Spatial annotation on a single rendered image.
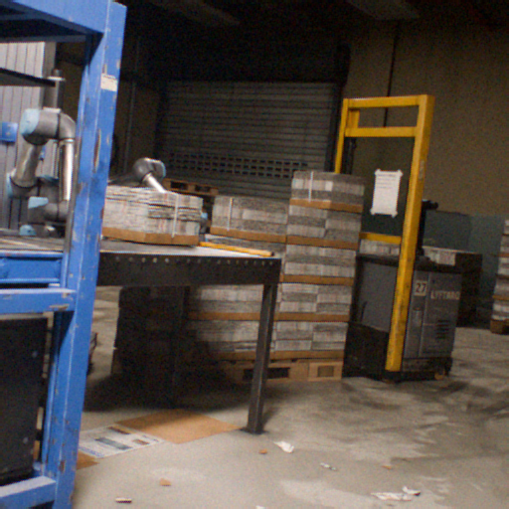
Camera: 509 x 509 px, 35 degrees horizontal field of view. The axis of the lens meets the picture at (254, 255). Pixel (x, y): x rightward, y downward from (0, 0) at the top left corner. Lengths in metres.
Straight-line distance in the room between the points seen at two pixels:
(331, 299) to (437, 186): 6.23
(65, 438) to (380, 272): 3.40
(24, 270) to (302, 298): 2.66
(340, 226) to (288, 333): 0.74
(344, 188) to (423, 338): 1.19
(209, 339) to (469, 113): 7.22
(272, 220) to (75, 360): 2.40
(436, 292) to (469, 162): 5.61
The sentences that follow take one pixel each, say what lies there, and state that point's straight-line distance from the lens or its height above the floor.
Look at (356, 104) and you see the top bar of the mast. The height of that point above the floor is 1.81.
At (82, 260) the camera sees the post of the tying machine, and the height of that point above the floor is 0.79.
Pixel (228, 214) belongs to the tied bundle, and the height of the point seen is 0.96.
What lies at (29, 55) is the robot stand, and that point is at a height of 1.61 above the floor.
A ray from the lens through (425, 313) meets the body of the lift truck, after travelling 5.48.
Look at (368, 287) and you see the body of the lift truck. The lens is 5.59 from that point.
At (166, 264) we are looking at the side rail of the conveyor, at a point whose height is 0.76.
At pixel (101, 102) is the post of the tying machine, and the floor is 1.26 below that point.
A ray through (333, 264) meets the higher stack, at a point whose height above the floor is 0.73.
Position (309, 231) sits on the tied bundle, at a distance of 4.83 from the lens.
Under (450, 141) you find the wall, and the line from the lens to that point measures 11.11.
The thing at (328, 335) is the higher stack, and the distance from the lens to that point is 5.07.
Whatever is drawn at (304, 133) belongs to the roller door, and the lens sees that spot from 12.05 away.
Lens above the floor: 0.99
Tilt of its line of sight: 3 degrees down
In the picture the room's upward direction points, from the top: 7 degrees clockwise
